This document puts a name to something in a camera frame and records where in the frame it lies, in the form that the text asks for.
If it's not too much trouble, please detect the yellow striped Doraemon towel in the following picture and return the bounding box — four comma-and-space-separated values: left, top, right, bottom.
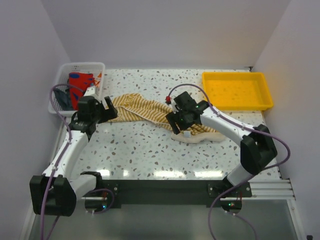
111, 93, 226, 144

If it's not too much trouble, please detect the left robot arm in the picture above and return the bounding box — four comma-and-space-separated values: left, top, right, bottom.
29, 96, 118, 217

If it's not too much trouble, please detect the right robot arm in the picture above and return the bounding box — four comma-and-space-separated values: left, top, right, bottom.
165, 91, 278, 197

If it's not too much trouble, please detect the dark grey towel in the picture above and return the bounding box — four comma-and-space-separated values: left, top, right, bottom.
53, 88, 74, 111

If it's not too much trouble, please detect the orange white patterned cloth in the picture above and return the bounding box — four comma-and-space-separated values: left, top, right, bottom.
94, 72, 103, 88

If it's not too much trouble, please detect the red patterned towel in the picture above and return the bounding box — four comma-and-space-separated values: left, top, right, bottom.
68, 72, 95, 110

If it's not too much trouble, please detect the yellow plastic tray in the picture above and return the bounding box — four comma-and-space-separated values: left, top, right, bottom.
202, 72, 274, 111

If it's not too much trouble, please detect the white plastic laundry basket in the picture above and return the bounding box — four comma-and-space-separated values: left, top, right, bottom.
48, 62, 105, 117

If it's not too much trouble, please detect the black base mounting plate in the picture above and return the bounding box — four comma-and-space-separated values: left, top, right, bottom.
101, 179, 252, 210

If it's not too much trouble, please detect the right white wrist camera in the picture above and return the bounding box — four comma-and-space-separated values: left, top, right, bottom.
170, 98, 181, 113

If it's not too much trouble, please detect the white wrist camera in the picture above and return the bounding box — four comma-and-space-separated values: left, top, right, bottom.
170, 98, 181, 113
83, 86, 99, 100

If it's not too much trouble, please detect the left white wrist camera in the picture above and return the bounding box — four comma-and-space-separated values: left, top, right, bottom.
83, 86, 99, 100

